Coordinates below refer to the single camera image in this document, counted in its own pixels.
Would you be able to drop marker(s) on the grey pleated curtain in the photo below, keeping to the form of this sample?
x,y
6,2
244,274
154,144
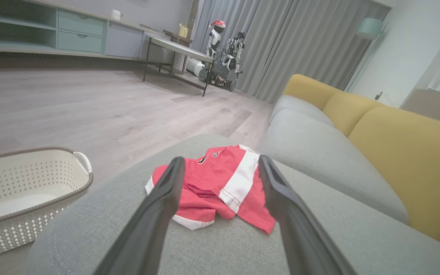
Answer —
x,y
300,38

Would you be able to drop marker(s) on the wall socket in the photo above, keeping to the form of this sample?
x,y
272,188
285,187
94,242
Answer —
x,y
379,95

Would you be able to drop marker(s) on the grey back cushion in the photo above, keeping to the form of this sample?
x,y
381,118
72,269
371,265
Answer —
x,y
319,160

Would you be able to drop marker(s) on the low table with black legs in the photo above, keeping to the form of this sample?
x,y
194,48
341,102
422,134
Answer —
x,y
181,49

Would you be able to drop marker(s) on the floor lamp with teal shade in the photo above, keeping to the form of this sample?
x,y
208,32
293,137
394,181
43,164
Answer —
x,y
369,28

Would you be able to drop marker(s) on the pale green grey sideboard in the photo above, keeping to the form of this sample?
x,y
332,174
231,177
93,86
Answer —
x,y
82,42

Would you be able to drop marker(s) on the taupe upholstered panel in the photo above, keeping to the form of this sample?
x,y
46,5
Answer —
x,y
437,107

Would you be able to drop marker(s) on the dark wooden side table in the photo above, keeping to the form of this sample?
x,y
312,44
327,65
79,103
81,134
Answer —
x,y
172,35

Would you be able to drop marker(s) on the white black robot figure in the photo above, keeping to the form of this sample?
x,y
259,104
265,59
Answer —
x,y
231,57

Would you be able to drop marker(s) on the grey sofa seat cushion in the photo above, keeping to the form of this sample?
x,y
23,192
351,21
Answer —
x,y
296,105

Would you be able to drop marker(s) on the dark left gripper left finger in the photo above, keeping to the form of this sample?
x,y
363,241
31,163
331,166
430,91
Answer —
x,y
151,221

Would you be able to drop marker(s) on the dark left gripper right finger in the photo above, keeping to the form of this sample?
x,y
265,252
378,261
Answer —
x,y
296,229

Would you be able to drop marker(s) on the yellow pitcher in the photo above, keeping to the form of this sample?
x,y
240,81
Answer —
x,y
183,31

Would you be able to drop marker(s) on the wooden vertical post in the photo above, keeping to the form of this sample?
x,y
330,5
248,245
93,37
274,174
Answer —
x,y
193,11

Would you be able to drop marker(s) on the black wheeled robot base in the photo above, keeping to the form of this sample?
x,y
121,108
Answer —
x,y
220,78

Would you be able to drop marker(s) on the yellow sofa back cushion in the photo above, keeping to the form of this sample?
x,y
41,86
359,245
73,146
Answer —
x,y
414,172
350,110
308,88

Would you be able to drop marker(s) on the red shorts with white stripe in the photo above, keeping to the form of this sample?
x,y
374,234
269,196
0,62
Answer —
x,y
224,172

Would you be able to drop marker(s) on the white robot with red cap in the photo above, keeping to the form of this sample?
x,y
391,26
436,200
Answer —
x,y
214,38

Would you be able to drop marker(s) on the white cylindrical device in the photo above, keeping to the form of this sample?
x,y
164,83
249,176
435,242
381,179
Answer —
x,y
195,65

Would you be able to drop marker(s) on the cream perforated laundry basket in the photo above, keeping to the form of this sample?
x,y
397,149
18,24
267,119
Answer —
x,y
13,229

